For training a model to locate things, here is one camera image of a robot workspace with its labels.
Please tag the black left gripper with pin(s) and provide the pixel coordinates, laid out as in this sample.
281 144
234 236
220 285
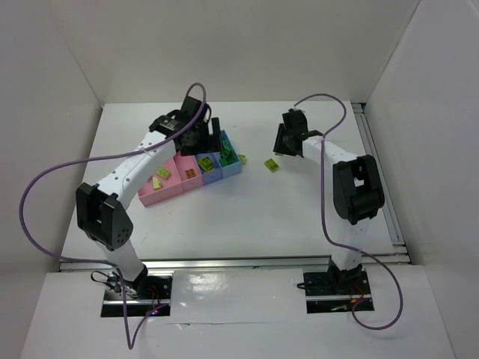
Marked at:
211 138

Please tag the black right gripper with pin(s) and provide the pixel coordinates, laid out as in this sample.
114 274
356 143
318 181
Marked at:
281 140

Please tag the lime square lego hollow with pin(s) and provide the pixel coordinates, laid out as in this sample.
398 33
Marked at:
205 160

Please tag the green long lego brick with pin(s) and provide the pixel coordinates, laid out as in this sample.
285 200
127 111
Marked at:
226 149

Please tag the pale lime lego brick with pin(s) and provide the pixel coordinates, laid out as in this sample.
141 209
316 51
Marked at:
271 165

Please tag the dark green lego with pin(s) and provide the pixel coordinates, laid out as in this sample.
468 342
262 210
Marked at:
230 159

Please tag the brown lego plate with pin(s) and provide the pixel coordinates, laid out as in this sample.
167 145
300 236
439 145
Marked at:
190 173

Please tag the pale lime sloped lego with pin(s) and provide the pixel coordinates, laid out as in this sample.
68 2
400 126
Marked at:
244 159

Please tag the lime sloped lego brick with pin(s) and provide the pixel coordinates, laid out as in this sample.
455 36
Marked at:
156 183

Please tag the lime long lego brick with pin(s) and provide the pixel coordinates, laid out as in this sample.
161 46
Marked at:
207 167

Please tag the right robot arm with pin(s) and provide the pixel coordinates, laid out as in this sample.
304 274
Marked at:
357 195

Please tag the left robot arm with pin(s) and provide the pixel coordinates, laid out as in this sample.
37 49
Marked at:
101 208

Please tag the purple blue container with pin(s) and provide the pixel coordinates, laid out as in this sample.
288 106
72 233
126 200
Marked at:
212 176

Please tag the pink container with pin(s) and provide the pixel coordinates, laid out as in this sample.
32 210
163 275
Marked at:
184 175

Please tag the light blue container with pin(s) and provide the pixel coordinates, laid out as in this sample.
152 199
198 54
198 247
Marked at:
235 168

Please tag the aluminium rail front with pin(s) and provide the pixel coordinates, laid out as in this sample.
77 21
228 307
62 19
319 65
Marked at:
396 258

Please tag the aluminium rail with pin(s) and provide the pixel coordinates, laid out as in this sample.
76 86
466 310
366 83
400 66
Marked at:
396 258
370 148

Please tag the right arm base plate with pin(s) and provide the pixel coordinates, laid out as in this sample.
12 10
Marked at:
322 297

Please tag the aluminium rail right side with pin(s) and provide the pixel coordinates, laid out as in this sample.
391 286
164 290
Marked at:
370 148

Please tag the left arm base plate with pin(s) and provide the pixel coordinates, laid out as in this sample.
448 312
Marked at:
156 298

